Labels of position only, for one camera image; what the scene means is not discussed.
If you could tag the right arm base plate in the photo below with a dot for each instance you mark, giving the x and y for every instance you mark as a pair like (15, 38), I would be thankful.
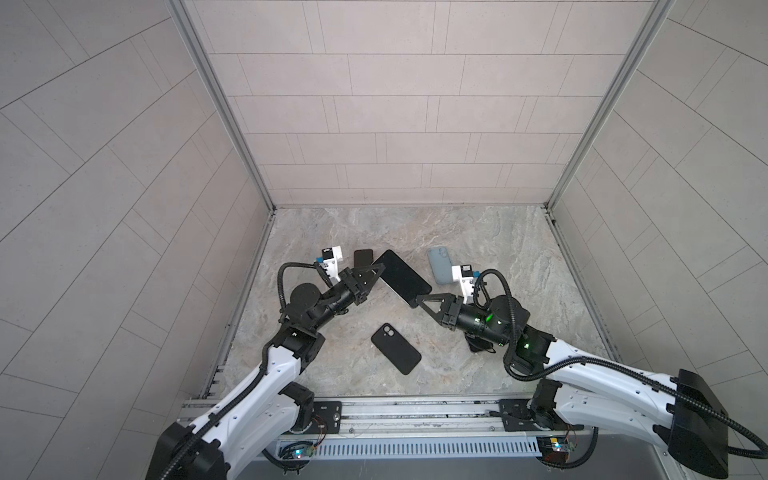
(516, 414)

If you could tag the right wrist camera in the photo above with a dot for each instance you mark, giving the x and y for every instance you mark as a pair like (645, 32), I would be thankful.
(466, 277)

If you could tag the right green circuit board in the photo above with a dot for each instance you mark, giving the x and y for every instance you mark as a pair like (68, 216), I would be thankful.
(555, 449)

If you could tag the black phone case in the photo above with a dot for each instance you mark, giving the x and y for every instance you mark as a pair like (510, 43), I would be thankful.
(396, 348)

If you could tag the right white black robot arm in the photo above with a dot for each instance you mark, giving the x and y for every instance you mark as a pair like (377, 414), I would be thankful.
(677, 412)

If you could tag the left green circuit board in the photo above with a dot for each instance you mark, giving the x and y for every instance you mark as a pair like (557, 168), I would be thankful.
(298, 451)

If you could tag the green circuit board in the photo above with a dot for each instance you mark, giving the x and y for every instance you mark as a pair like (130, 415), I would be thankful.
(298, 451)
(555, 449)

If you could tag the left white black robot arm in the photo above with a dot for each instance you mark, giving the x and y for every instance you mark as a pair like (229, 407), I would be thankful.
(269, 402)

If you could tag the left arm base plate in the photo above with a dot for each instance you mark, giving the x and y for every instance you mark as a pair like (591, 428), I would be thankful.
(322, 418)

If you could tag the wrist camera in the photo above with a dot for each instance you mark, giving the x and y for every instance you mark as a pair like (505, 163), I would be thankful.
(466, 277)
(329, 260)

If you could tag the aluminium mounting rail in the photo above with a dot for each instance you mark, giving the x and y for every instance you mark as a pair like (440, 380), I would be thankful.
(455, 416)

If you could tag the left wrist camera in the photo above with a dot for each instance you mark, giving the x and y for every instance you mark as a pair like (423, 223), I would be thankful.
(329, 260)

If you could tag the light blue phone case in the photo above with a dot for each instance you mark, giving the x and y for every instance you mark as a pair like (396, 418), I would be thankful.
(441, 265)

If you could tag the purple phone black screen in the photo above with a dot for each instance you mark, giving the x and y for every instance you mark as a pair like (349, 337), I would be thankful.
(363, 258)

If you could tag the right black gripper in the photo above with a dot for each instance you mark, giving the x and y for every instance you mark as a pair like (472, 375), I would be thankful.
(453, 314)

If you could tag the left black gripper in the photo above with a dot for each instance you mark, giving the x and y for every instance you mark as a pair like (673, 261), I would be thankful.
(351, 283)

